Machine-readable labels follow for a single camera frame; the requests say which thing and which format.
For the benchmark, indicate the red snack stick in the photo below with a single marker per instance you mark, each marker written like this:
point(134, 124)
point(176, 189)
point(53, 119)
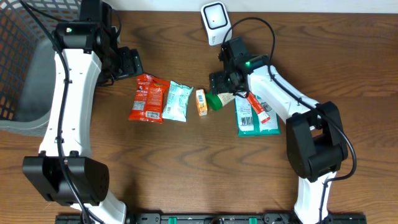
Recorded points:
point(260, 111)

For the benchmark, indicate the green white glove pack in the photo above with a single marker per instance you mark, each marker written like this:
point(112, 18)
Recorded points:
point(248, 122)

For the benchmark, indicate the grey plastic basket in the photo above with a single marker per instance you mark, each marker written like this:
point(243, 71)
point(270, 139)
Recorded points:
point(27, 62)

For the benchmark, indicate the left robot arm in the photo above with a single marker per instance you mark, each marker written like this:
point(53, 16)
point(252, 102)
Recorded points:
point(86, 54)

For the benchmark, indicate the orange tissue pack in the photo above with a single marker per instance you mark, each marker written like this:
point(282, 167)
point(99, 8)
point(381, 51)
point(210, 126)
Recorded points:
point(201, 102)

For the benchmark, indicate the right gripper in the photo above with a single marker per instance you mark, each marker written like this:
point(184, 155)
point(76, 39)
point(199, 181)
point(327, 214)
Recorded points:
point(217, 84)

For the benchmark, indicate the white barcode scanner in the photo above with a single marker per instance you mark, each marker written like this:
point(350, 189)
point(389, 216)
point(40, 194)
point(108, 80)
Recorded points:
point(216, 22)

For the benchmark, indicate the mint green snack bag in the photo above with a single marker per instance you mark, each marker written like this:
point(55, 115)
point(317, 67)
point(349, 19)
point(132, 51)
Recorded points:
point(177, 102)

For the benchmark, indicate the green lidded jar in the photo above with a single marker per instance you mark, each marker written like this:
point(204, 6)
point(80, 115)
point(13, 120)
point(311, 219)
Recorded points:
point(216, 102)

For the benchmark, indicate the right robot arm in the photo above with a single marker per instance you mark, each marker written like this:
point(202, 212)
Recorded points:
point(316, 142)

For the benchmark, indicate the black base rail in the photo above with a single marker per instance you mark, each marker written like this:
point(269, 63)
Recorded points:
point(267, 218)

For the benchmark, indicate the red snack bag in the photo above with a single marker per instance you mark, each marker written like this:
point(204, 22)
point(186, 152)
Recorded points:
point(148, 101)

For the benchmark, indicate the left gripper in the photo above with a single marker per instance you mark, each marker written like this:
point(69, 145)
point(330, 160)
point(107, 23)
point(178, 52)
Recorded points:
point(132, 63)

